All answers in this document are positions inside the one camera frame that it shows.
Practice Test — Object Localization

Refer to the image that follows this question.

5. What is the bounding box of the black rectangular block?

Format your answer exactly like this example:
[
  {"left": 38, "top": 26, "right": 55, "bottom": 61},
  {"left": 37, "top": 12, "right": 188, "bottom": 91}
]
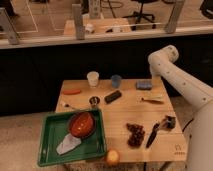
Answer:
[{"left": 104, "top": 90, "right": 122, "bottom": 104}]

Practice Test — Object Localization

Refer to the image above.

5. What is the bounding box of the green plastic tray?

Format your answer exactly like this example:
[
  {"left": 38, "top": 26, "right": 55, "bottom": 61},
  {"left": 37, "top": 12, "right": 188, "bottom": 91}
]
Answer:
[{"left": 38, "top": 109, "right": 107, "bottom": 167}]

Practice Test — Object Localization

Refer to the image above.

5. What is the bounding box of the grey cloth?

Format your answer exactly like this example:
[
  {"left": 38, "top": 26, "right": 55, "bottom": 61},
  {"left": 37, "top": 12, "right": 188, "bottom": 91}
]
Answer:
[{"left": 56, "top": 134, "right": 81, "bottom": 155}]

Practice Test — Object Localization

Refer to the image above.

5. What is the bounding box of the black office chair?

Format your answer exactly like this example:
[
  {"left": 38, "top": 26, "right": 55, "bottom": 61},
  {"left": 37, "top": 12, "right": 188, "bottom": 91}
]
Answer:
[{"left": 128, "top": 0, "right": 158, "bottom": 30}]

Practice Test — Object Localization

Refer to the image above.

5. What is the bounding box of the small metal cup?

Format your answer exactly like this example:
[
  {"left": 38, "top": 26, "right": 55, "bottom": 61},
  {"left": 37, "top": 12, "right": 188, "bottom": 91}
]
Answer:
[{"left": 89, "top": 96, "right": 100, "bottom": 108}]

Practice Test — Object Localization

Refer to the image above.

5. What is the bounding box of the blue plastic cup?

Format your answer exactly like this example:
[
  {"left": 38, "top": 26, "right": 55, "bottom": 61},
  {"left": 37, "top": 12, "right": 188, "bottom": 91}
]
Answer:
[{"left": 111, "top": 75, "right": 122, "bottom": 88}]

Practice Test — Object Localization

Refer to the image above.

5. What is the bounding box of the yellow apple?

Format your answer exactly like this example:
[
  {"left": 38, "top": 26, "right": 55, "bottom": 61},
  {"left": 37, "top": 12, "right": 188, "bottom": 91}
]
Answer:
[{"left": 105, "top": 150, "right": 120, "bottom": 166}]

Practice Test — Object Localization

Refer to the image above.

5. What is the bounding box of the blue sponge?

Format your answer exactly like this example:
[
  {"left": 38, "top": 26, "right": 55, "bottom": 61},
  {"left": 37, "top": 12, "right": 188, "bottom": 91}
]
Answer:
[{"left": 136, "top": 81, "right": 152, "bottom": 90}]

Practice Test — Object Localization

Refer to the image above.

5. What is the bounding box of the red bowl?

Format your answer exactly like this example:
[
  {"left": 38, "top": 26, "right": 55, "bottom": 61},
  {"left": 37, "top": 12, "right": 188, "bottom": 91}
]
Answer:
[{"left": 68, "top": 112, "right": 95, "bottom": 139}]

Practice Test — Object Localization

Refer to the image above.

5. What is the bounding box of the background wooden table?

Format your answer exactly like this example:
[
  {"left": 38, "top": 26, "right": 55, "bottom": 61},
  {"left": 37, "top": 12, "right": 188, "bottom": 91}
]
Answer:
[{"left": 64, "top": 18, "right": 131, "bottom": 36}]

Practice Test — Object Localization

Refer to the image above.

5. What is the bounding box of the wooden handled brush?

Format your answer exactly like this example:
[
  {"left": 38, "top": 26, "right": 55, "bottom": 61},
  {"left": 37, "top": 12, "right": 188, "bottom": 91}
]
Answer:
[{"left": 141, "top": 97, "right": 164, "bottom": 104}]

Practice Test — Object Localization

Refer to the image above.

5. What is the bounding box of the white paper cup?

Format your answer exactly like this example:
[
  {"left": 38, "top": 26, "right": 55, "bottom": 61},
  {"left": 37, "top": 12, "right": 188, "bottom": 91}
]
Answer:
[{"left": 87, "top": 71, "right": 99, "bottom": 87}]

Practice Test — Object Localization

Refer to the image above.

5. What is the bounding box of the bunch of dark grapes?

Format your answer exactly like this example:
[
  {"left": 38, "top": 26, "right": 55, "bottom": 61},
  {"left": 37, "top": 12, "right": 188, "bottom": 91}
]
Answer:
[{"left": 126, "top": 123, "right": 145, "bottom": 148}]

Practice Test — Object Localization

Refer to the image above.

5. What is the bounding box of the black knife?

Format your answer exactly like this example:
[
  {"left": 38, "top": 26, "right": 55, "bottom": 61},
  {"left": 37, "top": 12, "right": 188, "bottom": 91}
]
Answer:
[{"left": 146, "top": 123, "right": 160, "bottom": 148}]

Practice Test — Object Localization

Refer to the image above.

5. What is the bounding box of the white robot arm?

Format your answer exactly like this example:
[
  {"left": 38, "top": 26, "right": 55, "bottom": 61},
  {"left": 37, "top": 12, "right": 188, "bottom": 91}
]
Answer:
[{"left": 148, "top": 45, "right": 213, "bottom": 171}]

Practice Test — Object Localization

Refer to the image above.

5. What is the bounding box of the small metal clip toy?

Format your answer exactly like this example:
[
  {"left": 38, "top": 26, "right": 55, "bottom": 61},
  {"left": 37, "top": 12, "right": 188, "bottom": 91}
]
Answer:
[{"left": 160, "top": 115, "right": 176, "bottom": 130}]

